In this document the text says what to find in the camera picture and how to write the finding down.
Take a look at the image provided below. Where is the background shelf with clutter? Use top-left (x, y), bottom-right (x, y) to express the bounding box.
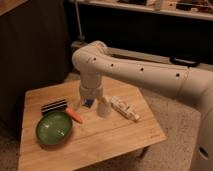
top-left (69, 0), bottom-right (213, 21)

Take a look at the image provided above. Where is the orange toy carrot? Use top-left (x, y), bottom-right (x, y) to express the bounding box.
top-left (65, 107), bottom-right (83, 124)

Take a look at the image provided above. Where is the white upturned cup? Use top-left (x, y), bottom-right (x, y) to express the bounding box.
top-left (97, 98), bottom-right (111, 117)

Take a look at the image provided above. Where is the green round bowl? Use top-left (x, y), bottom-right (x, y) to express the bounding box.
top-left (35, 110), bottom-right (73, 146)

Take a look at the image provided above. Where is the black cable loop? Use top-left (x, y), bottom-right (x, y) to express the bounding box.
top-left (169, 55), bottom-right (201, 68)

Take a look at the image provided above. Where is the black white striped block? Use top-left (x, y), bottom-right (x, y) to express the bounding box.
top-left (41, 99), bottom-right (67, 115)

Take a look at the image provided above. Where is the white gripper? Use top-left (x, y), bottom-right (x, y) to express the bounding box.
top-left (74, 86), bottom-right (111, 115)

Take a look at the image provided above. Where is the metal vertical pole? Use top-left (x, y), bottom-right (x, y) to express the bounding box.
top-left (74, 0), bottom-right (85, 42)

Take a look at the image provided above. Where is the wooden table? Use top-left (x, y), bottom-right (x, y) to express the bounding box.
top-left (18, 77), bottom-right (166, 171)

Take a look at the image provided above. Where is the blue sponge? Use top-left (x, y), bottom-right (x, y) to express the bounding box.
top-left (84, 99), bottom-right (94, 108)

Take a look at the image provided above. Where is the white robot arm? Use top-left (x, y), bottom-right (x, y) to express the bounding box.
top-left (71, 41), bottom-right (213, 171)

